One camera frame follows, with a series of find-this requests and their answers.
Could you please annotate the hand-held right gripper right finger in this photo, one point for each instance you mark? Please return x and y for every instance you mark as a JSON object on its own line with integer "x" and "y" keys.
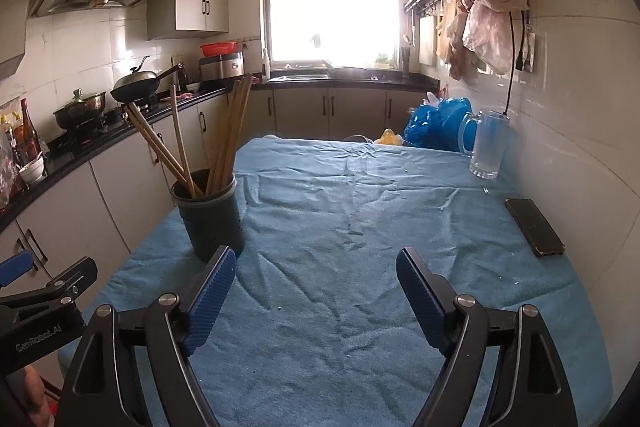
{"x": 422, "y": 302}

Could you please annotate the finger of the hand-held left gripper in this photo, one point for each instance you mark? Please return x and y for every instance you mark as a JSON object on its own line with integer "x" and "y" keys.
{"x": 15, "y": 267}
{"x": 70, "y": 279}

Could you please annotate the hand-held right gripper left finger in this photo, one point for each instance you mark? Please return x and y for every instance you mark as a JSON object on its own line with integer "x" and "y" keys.
{"x": 210, "y": 302}

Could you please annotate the dark grey chopstick holder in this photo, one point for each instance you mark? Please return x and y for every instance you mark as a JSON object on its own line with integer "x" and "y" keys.
{"x": 215, "y": 227}

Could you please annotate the person's left hand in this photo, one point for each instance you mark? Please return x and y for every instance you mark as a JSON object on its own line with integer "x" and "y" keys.
{"x": 34, "y": 391}

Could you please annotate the colourful food packet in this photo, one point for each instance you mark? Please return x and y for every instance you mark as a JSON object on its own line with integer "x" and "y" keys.
{"x": 7, "y": 177}

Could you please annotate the white bowl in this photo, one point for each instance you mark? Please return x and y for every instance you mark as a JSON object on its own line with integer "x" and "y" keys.
{"x": 32, "y": 172}

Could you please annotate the blue table cloth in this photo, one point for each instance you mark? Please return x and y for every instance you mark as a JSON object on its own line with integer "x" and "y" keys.
{"x": 340, "y": 232}

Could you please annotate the brown glass bottle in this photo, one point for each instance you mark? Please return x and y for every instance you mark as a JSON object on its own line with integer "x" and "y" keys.
{"x": 30, "y": 137}

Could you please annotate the smartphone in brown case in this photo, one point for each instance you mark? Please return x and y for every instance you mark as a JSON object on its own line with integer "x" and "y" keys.
{"x": 535, "y": 227}

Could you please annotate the gas stove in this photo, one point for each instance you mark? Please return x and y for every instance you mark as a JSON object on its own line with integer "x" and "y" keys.
{"x": 90, "y": 129}

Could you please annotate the yellow plastic bag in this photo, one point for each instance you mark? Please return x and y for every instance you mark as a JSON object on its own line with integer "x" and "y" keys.
{"x": 390, "y": 138}

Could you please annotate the clear glass mug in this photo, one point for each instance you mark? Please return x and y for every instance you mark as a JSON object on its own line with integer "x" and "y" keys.
{"x": 487, "y": 147}

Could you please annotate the steel pot with lid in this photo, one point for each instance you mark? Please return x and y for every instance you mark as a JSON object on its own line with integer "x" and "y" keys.
{"x": 80, "y": 109}

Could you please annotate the blue plastic bag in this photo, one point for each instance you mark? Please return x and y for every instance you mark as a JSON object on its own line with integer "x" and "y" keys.
{"x": 435, "y": 122}

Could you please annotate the black wok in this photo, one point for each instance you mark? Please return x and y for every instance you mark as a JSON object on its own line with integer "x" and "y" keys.
{"x": 130, "y": 94}

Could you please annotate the steel wok lid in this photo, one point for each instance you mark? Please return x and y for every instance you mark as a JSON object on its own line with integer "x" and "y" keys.
{"x": 135, "y": 79}

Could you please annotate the silver rice cooker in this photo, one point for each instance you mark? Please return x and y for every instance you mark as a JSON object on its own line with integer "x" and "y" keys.
{"x": 220, "y": 68}

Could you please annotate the dark utensil cup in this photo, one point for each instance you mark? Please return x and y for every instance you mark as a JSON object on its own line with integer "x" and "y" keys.
{"x": 406, "y": 62}

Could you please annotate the black kitchen countertop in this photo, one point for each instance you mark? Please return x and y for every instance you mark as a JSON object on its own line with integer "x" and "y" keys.
{"x": 310, "y": 83}

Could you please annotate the white bottle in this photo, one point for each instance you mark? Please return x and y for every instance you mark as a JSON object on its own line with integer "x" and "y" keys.
{"x": 265, "y": 64}

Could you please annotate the small green box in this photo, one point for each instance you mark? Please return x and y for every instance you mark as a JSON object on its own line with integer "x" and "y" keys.
{"x": 382, "y": 59}

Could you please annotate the red plastic basin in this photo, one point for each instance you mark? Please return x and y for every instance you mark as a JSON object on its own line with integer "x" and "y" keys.
{"x": 220, "y": 49}

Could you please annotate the white cutting board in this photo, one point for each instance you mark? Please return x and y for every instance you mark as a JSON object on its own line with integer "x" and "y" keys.
{"x": 427, "y": 42}

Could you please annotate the white plastic bag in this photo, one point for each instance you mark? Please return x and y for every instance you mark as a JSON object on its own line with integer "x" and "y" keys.
{"x": 452, "y": 42}

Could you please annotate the pink translucent plastic bag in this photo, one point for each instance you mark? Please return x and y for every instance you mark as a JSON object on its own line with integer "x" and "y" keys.
{"x": 487, "y": 37}

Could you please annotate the white wall outlet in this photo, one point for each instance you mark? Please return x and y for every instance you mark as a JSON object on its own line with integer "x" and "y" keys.
{"x": 529, "y": 52}

